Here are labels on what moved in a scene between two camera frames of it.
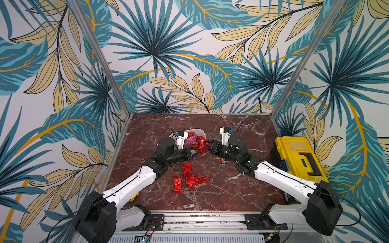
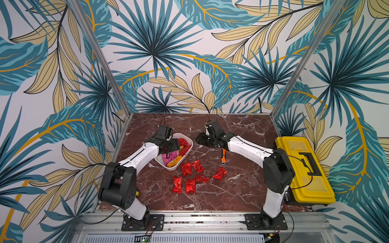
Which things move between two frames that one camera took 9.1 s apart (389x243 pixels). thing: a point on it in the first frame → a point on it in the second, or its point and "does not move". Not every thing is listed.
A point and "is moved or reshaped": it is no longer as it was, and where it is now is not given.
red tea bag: [199, 177] does not move
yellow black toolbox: [294, 155] does not move
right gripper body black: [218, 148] → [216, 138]
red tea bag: [177, 186] does not move
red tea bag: [192, 181] is moved or reshaped
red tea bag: [202, 148] → [197, 166]
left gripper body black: [183, 155] → [171, 145]
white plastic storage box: [195, 138] is moved or reshaped
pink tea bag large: [191, 139] is moved or reshaped
